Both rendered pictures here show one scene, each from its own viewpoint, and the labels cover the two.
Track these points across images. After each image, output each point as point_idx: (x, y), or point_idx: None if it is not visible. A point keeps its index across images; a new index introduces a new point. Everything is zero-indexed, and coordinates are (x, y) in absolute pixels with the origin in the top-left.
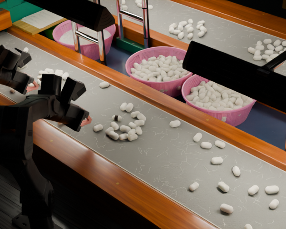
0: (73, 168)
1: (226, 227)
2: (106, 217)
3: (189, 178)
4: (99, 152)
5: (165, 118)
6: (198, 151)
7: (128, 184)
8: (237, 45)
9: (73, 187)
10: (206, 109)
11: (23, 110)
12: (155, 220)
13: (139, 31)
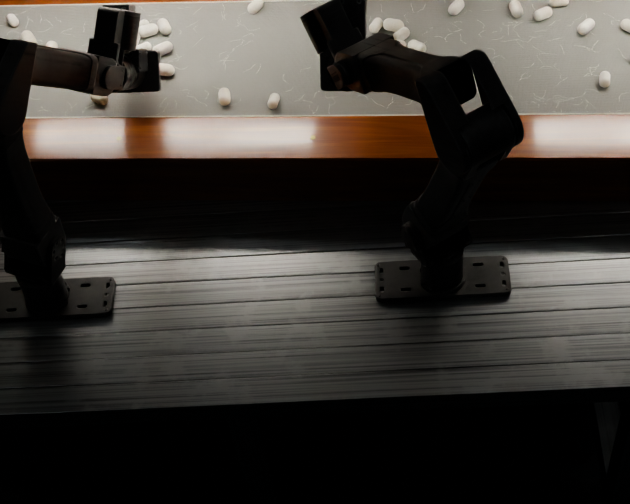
0: (411, 155)
1: None
2: (503, 204)
3: (578, 73)
4: (401, 113)
5: (425, 8)
6: (538, 28)
7: (524, 129)
8: None
9: (408, 191)
10: None
11: (480, 60)
12: (629, 151)
13: None
